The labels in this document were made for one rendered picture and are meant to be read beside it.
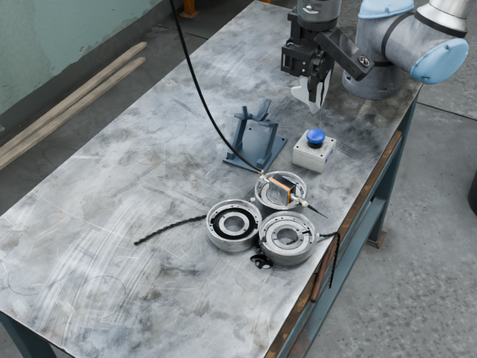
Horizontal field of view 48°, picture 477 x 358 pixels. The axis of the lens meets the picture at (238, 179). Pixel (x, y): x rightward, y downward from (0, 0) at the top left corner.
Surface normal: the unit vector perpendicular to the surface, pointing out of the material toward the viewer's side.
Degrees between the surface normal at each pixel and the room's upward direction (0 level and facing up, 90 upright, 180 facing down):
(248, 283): 0
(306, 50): 0
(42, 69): 90
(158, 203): 0
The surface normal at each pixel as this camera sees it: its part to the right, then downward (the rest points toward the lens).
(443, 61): 0.47, 0.70
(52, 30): 0.86, 0.35
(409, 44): -0.81, 0.02
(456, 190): -0.01, -0.70
